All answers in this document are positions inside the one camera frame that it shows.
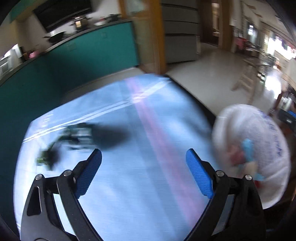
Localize green snack bag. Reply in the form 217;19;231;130
59;123;95;150

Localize grey refrigerator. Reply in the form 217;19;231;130
161;0;200;64

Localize wooden stool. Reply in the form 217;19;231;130
231;58;271;105

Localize white bowl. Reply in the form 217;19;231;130
94;20;107;26

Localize blue plaid tablecloth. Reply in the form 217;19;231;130
14;74;217;240

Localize black wok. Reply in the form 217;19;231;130
44;31;66;45

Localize white lined trash bin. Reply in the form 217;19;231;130
212;104;291;209

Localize pink bowl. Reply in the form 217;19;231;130
28;50;39;59

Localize dark cooking pot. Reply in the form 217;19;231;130
106;14;121;23

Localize black range hood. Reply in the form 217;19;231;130
33;0;92;33

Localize steel stock pot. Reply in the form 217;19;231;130
71;16;91;31

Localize green lower cabinets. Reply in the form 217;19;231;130
0;21;140;186

